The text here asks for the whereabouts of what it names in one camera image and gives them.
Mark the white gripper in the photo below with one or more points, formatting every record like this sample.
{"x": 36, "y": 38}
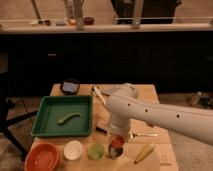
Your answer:
{"x": 118, "y": 125}

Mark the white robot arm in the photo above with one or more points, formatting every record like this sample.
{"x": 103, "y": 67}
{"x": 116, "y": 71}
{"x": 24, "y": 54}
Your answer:
{"x": 123, "y": 105}

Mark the metal cup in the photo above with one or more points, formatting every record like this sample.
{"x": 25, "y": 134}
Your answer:
{"x": 115, "y": 151}

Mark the grey sponge block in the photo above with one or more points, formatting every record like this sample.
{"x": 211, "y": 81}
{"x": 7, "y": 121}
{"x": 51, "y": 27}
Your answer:
{"x": 102, "y": 127}

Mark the metal fork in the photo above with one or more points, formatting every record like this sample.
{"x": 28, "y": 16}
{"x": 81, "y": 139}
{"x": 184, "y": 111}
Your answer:
{"x": 133, "y": 135}

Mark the grey blue cloth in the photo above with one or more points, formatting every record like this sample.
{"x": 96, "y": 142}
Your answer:
{"x": 109, "y": 91}

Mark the yellow banana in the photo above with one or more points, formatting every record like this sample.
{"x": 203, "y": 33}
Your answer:
{"x": 147, "y": 149}

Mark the white knife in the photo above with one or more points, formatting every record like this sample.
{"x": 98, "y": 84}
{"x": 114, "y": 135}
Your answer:
{"x": 98, "y": 93}

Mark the green plastic tray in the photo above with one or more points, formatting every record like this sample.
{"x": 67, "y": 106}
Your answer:
{"x": 53, "y": 108}

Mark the white bowl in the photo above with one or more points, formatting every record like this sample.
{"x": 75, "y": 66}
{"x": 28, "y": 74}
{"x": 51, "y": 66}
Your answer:
{"x": 73, "y": 150}

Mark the green bean pod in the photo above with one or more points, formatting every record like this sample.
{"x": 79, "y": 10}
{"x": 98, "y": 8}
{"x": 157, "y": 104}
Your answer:
{"x": 67, "y": 117}

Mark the black bowl with blue item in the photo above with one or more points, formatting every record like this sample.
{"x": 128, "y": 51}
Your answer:
{"x": 70, "y": 86}

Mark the orange bowl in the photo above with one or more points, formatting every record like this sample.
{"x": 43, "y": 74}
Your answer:
{"x": 42, "y": 157}

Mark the dark red bowl on counter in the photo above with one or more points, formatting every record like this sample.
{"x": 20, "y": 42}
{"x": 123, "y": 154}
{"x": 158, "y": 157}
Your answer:
{"x": 88, "y": 20}

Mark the orange fruit on counter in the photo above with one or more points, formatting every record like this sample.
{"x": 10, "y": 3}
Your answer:
{"x": 72, "y": 22}

